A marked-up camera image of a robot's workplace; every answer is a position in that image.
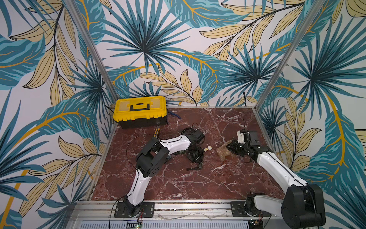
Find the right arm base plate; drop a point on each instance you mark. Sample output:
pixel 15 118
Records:
pixel 242 209

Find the yellow black toolbox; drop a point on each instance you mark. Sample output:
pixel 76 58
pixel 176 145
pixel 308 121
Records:
pixel 141 112

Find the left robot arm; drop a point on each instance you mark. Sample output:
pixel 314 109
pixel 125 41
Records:
pixel 154 155

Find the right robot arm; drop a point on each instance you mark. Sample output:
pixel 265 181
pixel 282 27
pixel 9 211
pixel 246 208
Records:
pixel 303 205

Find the blue handled pliers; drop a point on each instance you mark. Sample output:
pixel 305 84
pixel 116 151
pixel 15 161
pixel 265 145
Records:
pixel 174 114

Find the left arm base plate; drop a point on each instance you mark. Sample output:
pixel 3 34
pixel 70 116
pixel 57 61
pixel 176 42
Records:
pixel 127 210

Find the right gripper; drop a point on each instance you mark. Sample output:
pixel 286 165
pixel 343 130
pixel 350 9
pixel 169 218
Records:
pixel 236 146

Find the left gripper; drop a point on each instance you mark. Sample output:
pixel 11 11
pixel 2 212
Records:
pixel 197 160

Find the aluminium front rail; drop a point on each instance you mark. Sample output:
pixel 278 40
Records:
pixel 170 214

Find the yellow utility knife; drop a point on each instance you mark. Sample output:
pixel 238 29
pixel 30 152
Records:
pixel 156 133

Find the beige striped cloth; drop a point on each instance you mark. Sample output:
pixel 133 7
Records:
pixel 223 151

